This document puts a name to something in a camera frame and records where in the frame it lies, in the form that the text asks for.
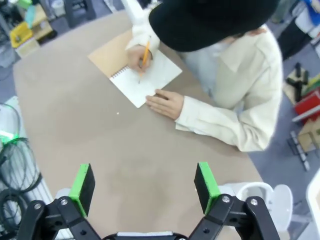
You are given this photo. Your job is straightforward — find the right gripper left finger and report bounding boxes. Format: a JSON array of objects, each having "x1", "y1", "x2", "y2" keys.
[{"x1": 18, "y1": 163, "x2": 104, "y2": 240}]

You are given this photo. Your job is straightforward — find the spiral notebook kraft cover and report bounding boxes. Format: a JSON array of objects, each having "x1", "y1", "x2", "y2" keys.
[{"x1": 87, "y1": 29, "x2": 183, "y2": 109}]

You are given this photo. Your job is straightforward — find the grey plastic stool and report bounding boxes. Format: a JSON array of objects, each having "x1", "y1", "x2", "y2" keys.
[{"x1": 63, "y1": 0, "x2": 97, "y2": 28}]

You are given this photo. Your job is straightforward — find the person's left hand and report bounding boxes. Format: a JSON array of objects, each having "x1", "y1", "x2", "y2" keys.
[{"x1": 145, "y1": 88, "x2": 185, "y2": 121}]

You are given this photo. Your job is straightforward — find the person's right hand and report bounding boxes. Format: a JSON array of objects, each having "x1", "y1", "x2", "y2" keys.
[{"x1": 125, "y1": 44, "x2": 154, "y2": 73}]

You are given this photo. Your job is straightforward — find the yellow box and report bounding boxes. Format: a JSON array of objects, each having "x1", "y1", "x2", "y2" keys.
[{"x1": 9, "y1": 21, "x2": 35, "y2": 49}]

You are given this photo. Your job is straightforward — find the black wire rack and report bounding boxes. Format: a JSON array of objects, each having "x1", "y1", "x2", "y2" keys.
[{"x1": 286, "y1": 130, "x2": 316, "y2": 172}]

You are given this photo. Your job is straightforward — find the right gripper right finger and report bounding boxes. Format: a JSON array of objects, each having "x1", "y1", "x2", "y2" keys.
[{"x1": 187, "y1": 161, "x2": 281, "y2": 240}]

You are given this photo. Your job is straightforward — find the orange pencil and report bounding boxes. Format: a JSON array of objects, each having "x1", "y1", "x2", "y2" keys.
[{"x1": 137, "y1": 40, "x2": 151, "y2": 85}]

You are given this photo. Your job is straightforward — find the black cap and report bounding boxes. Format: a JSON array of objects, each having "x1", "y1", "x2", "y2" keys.
[{"x1": 148, "y1": 0, "x2": 280, "y2": 53}]

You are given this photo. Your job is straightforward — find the person's left forearm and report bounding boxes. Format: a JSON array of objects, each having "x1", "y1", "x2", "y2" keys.
[{"x1": 174, "y1": 95, "x2": 277, "y2": 153}]

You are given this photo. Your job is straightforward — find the red shopping bag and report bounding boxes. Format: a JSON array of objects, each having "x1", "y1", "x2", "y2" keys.
[{"x1": 293, "y1": 89, "x2": 320, "y2": 124}]

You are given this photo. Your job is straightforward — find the black cable coils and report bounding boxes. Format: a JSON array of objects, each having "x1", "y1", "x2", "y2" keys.
[{"x1": 0, "y1": 102, "x2": 44, "y2": 240}]

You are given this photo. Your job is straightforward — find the white lidded trash bin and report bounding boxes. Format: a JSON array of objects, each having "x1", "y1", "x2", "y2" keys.
[{"x1": 219, "y1": 181, "x2": 294, "y2": 234}]

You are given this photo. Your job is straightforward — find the beige shirt torso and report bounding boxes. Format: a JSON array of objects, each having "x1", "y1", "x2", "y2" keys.
[{"x1": 178, "y1": 24, "x2": 285, "y2": 153}]

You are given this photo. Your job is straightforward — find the person's right forearm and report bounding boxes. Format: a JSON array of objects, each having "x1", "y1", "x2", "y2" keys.
[{"x1": 120, "y1": 0, "x2": 161, "y2": 60}]

